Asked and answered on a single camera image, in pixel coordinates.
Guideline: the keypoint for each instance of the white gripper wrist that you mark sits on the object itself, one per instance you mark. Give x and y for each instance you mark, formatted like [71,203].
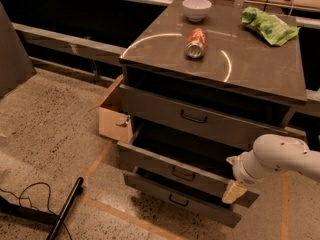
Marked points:
[239,170]

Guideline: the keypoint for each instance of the grey drawer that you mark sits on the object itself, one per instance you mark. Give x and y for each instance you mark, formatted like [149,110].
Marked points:
[205,123]
[183,162]
[182,196]

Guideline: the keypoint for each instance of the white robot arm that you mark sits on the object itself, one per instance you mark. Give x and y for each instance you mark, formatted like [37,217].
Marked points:
[271,154]

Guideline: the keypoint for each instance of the grey bottom drawer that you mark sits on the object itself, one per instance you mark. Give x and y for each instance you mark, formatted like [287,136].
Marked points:
[182,196]

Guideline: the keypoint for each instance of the grey top drawer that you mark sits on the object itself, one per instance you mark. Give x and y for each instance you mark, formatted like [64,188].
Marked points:
[205,123]

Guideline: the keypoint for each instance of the grey metal drawer cabinet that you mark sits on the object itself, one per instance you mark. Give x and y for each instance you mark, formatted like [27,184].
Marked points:
[239,74]

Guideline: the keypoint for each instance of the brown cardboard box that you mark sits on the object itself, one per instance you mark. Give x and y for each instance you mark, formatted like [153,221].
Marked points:
[113,122]

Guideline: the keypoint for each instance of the red soda can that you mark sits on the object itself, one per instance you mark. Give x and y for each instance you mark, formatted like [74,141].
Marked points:
[196,43]

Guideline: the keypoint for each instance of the green chip bag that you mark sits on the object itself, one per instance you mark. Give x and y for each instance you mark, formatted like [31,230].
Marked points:
[275,31]

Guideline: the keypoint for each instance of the black pole on floor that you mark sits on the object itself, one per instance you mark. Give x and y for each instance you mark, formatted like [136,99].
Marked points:
[76,190]

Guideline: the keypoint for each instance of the white ceramic bowl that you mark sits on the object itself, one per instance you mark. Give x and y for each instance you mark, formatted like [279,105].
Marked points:
[196,10]

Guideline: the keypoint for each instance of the grey panel at left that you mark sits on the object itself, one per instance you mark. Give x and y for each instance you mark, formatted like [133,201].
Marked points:
[15,64]

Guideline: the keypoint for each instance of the grey metal rail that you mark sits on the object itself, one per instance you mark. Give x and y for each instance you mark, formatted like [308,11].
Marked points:
[82,47]

